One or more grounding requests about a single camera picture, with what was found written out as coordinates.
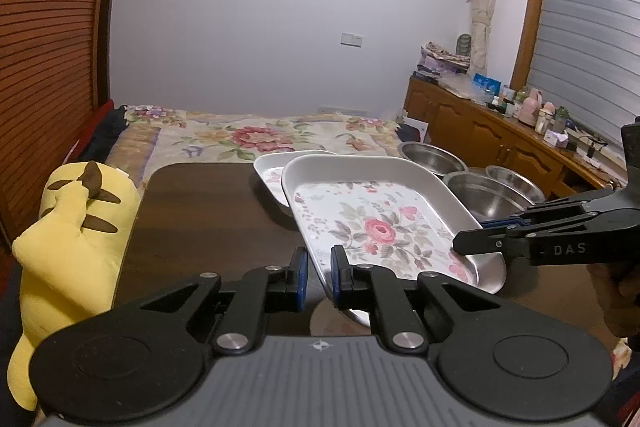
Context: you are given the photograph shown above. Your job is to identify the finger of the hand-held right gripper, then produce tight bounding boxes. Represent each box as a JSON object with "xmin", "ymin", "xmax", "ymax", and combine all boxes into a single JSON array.
[
  {"xmin": 452, "ymin": 222, "xmax": 551, "ymax": 260},
  {"xmin": 479, "ymin": 193, "xmax": 621, "ymax": 230}
]

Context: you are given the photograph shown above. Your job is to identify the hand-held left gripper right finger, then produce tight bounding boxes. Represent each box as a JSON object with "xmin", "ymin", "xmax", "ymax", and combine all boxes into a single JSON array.
[{"xmin": 330, "ymin": 246, "xmax": 506, "ymax": 353}]

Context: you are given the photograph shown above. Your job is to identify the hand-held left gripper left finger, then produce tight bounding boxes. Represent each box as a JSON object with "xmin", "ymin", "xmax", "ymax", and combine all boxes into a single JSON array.
[{"xmin": 140, "ymin": 247, "xmax": 308, "ymax": 355}]

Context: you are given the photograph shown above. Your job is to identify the stainless steel bowl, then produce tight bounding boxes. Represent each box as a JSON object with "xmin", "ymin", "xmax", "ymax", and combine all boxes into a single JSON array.
[
  {"xmin": 485, "ymin": 164, "xmax": 547, "ymax": 205},
  {"xmin": 442, "ymin": 171, "xmax": 528, "ymax": 224},
  {"xmin": 398, "ymin": 141, "xmax": 468, "ymax": 178}
]

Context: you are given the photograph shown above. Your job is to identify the large floral metal tray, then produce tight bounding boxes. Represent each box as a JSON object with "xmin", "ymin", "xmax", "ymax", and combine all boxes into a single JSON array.
[{"xmin": 281, "ymin": 155, "xmax": 507, "ymax": 328}]

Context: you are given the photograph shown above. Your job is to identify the small floral metal tray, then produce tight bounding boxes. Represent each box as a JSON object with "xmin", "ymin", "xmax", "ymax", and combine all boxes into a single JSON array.
[{"xmin": 253, "ymin": 150, "xmax": 341, "ymax": 220}]

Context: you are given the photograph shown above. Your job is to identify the person's right hand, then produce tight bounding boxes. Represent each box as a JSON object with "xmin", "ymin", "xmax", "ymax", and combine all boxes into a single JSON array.
[{"xmin": 587, "ymin": 259, "xmax": 640, "ymax": 350}]

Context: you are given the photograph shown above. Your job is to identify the wooden cabinet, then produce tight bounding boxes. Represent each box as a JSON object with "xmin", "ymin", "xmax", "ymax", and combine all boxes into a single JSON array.
[{"xmin": 402, "ymin": 74, "xmax": 631, "ymax": 204}]

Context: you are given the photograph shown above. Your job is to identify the pink bottle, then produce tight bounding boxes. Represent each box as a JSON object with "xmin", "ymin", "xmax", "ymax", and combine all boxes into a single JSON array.
[{"xmin": 517, "ymin": 88, "xmax": 546, "ymax": 126}]

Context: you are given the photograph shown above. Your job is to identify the white cardboard box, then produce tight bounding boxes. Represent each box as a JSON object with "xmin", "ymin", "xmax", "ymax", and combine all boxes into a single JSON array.
[{"xmin": 397, "ymin": 116, "xmax": 429, "ymax": 144}]

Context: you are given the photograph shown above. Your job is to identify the blue packet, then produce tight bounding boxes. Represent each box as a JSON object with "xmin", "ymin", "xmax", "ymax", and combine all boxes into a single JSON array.
[{"xmin": 472, "ymin": 73, "xmax": 502, "ymax": 94}]

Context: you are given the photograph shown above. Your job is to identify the clear plastic bags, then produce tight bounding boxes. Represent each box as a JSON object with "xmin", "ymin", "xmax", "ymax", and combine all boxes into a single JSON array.
[{"xmin": 439, "ymin": 74, "xmax": 483, "ymax": 101}]

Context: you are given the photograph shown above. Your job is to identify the floral bed blanket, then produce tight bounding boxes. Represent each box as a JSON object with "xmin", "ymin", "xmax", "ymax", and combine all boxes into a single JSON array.
[{"xmin": 107, "ymin": 104, "xmax": 416, "ymax": 178}]

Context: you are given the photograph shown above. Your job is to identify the stack of patterned boxes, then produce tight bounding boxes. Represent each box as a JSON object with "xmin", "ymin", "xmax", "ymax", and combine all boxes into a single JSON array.
[{"xmin": 419, "ymin": 41, "xmax": 471, "ymax": 76}]

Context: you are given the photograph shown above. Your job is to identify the window with grey blind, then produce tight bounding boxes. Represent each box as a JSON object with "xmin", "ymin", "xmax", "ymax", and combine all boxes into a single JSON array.
[{"xmin": 510, "ymin": 0, "xmax": 640, "ymax": 148}]

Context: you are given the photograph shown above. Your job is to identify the yellow plush toy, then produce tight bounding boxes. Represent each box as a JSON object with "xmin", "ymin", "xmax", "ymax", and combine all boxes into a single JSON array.
[{"xmin": 7, "ymin": 161, "xmax": 142, "ymax": 410}]

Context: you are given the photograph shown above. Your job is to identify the dark folded quilt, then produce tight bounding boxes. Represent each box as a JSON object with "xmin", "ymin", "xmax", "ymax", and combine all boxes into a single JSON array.
[{"xmin": 70, "ymin": 101, "xmax": 128, "ymax": 164}]

